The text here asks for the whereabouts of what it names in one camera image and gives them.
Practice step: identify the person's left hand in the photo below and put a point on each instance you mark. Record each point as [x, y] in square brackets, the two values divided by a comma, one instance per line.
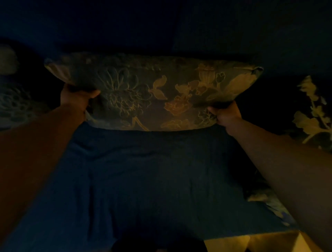
[74, 99]

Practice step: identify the blue bed sheet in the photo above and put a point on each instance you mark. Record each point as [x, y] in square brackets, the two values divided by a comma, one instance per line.
[145, 187]

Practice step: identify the person's right hand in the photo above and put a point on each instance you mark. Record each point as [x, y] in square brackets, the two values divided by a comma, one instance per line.
[227, 115]

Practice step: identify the person's left forearm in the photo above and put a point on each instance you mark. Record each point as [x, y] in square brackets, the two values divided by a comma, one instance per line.
[33, 158]

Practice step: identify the floral patterned duvet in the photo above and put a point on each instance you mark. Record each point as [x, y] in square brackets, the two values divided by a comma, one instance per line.
[308, 122]

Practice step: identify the person's right forearm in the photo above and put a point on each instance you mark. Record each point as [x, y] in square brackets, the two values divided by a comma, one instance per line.
[288, 168]

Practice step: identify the person's left thumb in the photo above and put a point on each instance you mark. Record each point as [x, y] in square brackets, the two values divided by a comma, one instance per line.
[92, 94]

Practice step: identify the floral patterned pillow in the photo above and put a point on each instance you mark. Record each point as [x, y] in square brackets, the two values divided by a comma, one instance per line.
[15, 103]
[155, 90]

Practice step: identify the person's right thumb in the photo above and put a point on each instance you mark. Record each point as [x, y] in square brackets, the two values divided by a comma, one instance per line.
[213, 110]

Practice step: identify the dark blue headboard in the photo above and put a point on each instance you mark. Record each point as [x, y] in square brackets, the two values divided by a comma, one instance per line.
[181, 26]

